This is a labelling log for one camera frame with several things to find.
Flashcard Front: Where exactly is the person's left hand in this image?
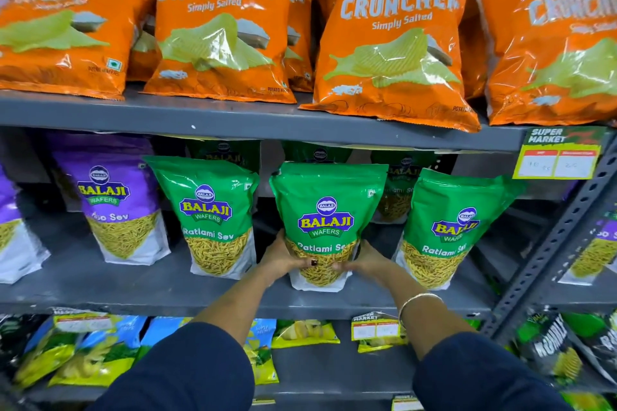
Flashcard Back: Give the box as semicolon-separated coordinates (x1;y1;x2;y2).
258;230;319;289

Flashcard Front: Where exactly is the person's right hand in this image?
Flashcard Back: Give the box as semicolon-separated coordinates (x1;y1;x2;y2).
332;239;402;288

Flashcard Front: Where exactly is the green snack pouch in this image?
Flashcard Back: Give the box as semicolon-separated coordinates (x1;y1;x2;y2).
268;162;389;293

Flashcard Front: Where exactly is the person's right forearm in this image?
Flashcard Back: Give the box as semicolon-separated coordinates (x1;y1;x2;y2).
385;275;575;411

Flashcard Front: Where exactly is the person's left forearm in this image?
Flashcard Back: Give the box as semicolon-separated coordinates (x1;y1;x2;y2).
88;270;275;411

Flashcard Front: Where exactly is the green and yellow price tag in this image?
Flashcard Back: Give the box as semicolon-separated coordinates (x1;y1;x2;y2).
512;126;606;180
351;311;402;342
52;309;111;333
391;395;424;411

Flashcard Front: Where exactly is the silver bangle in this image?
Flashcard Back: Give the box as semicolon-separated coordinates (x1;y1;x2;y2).
398;293;444;326

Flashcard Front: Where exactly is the blue and yellow chip packet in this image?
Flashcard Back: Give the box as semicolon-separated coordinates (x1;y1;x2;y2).
48;315;148;388
136;316;193;361
242;319;281;386
13;318;82;389

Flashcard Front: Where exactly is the row of green pouches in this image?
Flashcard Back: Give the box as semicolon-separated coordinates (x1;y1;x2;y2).
144;138;527;292

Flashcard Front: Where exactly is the purple snack pouch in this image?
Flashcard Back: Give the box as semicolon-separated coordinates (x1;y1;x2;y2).
558;217;617;287
0;164;52;285
47;133;171;266

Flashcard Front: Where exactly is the grey slotted metal upright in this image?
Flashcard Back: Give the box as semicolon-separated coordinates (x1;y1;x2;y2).
481;135;617;345

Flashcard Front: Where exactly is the black and green snack packet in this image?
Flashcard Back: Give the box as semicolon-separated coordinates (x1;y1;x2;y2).
512;310;585;388
561;310;617;383

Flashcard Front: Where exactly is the row of orange chip packets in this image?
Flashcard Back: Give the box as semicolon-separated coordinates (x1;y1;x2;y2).
0;0;617;133

